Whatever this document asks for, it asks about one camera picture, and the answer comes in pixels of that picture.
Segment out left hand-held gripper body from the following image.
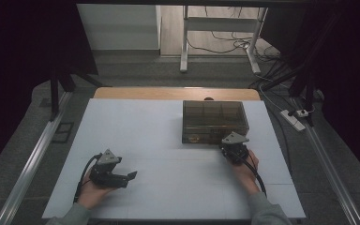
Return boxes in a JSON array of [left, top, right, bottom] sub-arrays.
[[89, 148, 129, 189]]

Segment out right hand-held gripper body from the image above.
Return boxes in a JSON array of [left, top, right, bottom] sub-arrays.
[[219, 131, 250, 166]]

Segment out transparent brown drawer box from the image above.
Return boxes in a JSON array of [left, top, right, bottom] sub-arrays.
[[181, 99, 250, 145]]

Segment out person's left hand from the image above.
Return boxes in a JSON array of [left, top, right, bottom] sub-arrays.
[[76, 172, 117, 211]]

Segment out person's right hand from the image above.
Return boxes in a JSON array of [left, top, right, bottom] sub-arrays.
[[230, 149, 261, 196]]

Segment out white table mat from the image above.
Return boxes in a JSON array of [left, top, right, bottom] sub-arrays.
[[41, 97, 308, 220]]

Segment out dark floor socket plate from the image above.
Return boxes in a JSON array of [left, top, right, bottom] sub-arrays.
[[51, 121, 75, 144]]

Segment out white power strip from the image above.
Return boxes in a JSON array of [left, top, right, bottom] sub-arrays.
[[279, 109, 307, 132]]

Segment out black metal stand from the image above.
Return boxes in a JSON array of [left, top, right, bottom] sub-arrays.
[[49, 60, 109, 123], [262, 12, 324, 128]]

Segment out white cabinet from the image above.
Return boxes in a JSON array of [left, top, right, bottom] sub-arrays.
[[76, 3, 163, 52]]

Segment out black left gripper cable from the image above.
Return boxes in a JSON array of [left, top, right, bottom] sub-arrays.
[[73, 152, 103, 204]]

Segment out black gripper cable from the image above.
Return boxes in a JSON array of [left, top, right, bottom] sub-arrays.
[[73, 152, 103, 204], [235, 152, 267, 198]]

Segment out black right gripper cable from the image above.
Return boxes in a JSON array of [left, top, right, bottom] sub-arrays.
[[235, 152, 267, 198]]

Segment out aluminium floor rail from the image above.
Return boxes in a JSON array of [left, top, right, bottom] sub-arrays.
[[290, 97, 360, 225], [0, 91, 73, 225]]

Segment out black floor cables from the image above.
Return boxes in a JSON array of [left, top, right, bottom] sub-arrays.
[[187, 6, 284, 64]]

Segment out white desk frame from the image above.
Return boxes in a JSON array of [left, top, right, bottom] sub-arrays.
[[179, 5, 269, 75]]

